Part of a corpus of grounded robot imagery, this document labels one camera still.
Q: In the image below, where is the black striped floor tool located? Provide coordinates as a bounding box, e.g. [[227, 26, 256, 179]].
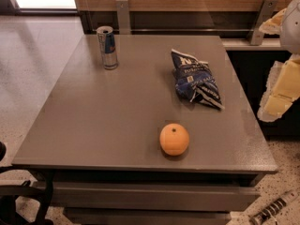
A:
[[250, 190, 299, 225]]

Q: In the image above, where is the black chair base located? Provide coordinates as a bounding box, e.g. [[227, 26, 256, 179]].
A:
[[0, 141, 54, 225]]

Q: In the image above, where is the grey table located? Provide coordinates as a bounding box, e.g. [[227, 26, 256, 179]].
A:
[[13, 36, 278, 225]]

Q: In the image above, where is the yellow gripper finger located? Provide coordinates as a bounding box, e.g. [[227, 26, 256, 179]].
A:
[[257, 54, 300, 122], [259, 8, 286, 35]]

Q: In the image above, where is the silver blue redbull can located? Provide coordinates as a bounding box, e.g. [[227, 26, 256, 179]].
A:
[[97, 26, 118, 70]]

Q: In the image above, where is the left metal wall bracket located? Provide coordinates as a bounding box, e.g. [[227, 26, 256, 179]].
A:
[[116, 0, 131, 35]]

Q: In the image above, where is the orange fruit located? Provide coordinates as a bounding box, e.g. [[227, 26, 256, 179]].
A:
[[159, 123, 189, 156]]

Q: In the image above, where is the metal wall bracket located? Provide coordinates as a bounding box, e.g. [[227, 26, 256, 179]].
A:
[[247, 0, 278, 46], [116, 0, 131, 35]]

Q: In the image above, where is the right metal wall bracket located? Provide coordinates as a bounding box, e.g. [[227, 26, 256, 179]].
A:
[[247, 0, 278, 46]]

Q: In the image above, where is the blue white chip bag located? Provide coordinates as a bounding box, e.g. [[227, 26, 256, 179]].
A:
[[171, 49, 224, 110]]

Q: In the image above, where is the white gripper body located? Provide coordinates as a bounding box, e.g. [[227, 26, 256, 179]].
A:
[[280, 0, 300, 54]]

